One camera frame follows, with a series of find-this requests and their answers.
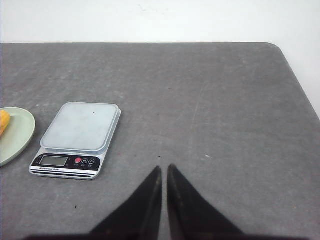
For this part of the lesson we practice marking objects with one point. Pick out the light green oval plate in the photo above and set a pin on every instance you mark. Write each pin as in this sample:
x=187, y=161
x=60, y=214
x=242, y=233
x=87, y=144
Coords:
x=17, y=135

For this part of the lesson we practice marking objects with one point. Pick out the yellow corn cob piece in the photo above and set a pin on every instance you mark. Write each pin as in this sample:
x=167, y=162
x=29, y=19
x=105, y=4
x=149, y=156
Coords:
x=5, y=118

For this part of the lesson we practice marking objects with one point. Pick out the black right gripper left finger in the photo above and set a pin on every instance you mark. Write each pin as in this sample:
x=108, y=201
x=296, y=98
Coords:
x=138, y=218

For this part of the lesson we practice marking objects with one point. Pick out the silver digital kitchen scale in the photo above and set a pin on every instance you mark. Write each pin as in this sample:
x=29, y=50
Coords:
x=76, y=142

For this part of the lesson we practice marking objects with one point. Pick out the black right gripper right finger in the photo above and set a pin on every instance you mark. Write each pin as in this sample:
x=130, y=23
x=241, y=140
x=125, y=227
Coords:
x=191, y=217

